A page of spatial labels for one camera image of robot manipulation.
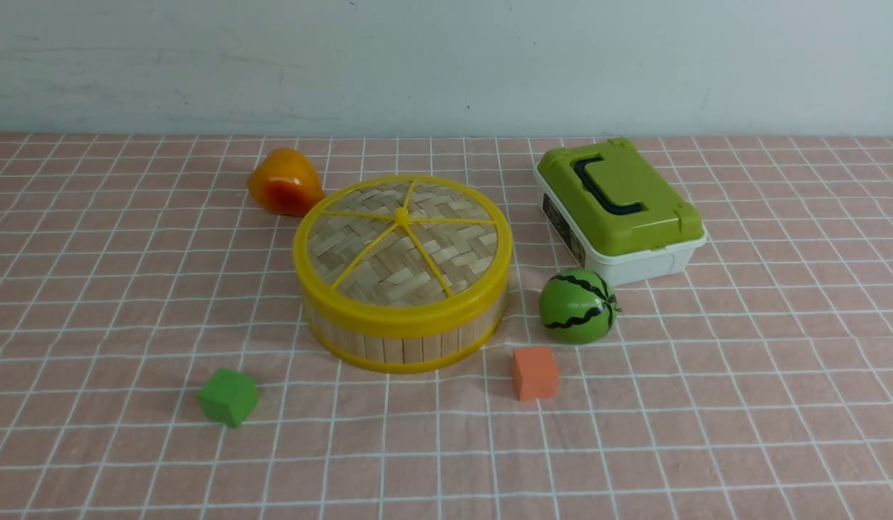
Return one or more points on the green foam cube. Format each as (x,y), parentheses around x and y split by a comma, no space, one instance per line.
(228,397)

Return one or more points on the green toy watermelon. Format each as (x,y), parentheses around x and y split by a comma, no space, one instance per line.
(577,307)

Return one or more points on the green white plastic storage box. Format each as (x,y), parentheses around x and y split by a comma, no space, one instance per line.
(616,214)

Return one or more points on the orange yellow toy mango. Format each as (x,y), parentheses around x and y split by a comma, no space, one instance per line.
(285,183)

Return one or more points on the orange foam cube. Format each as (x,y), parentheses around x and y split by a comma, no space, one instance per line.
(535,373)

